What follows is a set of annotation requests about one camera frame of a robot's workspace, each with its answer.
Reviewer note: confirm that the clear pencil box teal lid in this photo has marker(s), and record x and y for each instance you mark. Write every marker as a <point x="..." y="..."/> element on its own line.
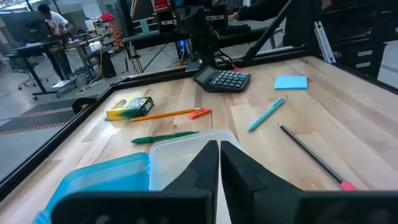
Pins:
<point x="174" y="161"/>

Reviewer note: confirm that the black pencil pink eraser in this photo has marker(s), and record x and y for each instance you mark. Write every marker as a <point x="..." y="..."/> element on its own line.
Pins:
<point x="311" y="152"/>

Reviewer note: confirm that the black drawer cabinet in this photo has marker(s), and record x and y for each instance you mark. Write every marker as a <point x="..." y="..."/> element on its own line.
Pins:
<point x="360" y="59"/>

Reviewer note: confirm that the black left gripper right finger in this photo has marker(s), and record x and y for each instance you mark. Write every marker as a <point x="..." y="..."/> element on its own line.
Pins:
<point x="248" y="193"/>

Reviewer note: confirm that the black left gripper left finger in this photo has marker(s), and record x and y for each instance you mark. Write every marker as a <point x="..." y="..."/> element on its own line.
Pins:
<point x="192" y="202"/>

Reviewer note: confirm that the green pen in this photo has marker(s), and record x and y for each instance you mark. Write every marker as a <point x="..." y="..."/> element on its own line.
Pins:
<point x="161" y="137"/>

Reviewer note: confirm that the orange pencil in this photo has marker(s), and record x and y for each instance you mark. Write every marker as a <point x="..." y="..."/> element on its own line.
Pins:
<point x="164" y="115"/>

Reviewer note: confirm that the grey office chair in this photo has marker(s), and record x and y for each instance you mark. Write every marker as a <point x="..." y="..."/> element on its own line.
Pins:
<point x="28" y="68"/>

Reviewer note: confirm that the yellow green crayon box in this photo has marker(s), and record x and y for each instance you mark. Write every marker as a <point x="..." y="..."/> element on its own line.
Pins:
<point x="130" y="109"/>

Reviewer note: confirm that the black aluminium rig frame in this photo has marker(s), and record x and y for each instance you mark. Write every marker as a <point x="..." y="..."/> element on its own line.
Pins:
<point x="46" y="147"/>

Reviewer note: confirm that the shelf rack orange bins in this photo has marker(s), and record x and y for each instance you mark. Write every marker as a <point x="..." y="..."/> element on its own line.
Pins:
<point x="115" y="34"/>

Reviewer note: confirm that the teal pen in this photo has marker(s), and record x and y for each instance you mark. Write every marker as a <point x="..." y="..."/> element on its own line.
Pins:
<point x="265" y="114"/>

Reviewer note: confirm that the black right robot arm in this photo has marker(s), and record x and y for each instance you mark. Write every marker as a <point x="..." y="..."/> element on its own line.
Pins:
<point x="205" y="43"/>

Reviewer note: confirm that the black clamp mount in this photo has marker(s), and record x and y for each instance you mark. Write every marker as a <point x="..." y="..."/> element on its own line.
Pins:
<point x="82" y="104"/>

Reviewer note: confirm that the blue sticky note pad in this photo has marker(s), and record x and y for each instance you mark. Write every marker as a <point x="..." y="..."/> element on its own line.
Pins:
<point x="290" y="82"/>

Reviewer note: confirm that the black keyboard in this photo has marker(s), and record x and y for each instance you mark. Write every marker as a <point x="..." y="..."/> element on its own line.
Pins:
<point x="236" y="26"/>

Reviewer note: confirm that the black work desk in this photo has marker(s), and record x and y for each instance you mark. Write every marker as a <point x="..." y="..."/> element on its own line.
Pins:
<point x="34" y="49"/>

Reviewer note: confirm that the silver aluminium extrusion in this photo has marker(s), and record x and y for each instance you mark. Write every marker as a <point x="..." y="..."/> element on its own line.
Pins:
<point x="325" y="43"/>

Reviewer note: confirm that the computer tower blue light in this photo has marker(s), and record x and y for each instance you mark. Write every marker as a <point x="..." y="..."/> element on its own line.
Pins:
<point x="182" y="46"/>

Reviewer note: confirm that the black mat orange stripes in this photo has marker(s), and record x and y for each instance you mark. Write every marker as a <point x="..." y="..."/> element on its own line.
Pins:
<point x="31" y="119"/>

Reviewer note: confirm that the dark grey side desk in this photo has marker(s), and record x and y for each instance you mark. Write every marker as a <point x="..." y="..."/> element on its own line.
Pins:
<point x="149" y="35"/>

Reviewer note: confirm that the black desk calculator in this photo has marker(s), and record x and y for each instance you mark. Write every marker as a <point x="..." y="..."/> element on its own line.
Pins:
<point x="222" y="80"/>

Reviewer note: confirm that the person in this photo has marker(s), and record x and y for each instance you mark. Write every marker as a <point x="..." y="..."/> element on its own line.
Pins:
<point x="57" y="20"/>
<point x="258" y="11"/>

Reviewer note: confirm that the orange-red eraser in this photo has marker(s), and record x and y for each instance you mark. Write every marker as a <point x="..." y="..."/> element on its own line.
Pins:
<point x="199" y="113"/>

